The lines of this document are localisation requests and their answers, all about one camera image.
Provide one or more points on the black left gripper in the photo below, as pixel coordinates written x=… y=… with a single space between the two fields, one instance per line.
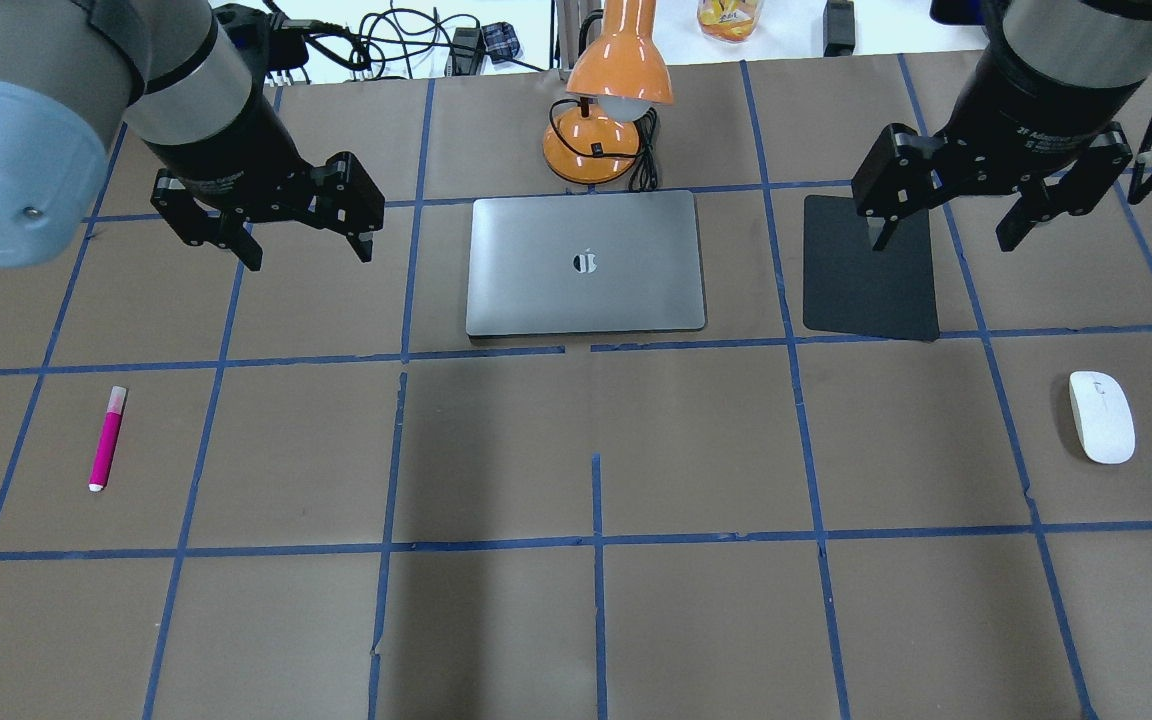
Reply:
x=223 y=152

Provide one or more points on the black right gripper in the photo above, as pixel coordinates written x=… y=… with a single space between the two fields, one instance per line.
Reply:
x=1031 y=112

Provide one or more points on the white computer mouse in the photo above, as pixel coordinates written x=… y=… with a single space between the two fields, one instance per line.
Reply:
x=1103 y=417

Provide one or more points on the pink highlighter pen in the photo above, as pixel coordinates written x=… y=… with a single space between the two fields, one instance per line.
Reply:
x=103 y=458

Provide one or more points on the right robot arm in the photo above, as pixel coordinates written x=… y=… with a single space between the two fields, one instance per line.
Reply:
x=1072 y=50

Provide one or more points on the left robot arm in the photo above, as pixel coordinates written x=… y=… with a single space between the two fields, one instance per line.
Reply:
x=187 y=79

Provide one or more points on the black mousepad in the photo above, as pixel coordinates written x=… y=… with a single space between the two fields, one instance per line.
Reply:
x=848 y=287

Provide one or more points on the black power adapter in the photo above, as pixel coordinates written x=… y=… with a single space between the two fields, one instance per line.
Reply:
x=838 y=28

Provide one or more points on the orange juice bottle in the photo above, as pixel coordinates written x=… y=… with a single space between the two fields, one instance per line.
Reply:
x=731 y=21

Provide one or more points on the grey closed laptop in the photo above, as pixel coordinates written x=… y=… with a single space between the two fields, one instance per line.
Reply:
x=585 y=264

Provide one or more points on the orange desk lamp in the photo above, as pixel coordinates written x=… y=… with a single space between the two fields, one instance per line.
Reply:
x=597 y=133

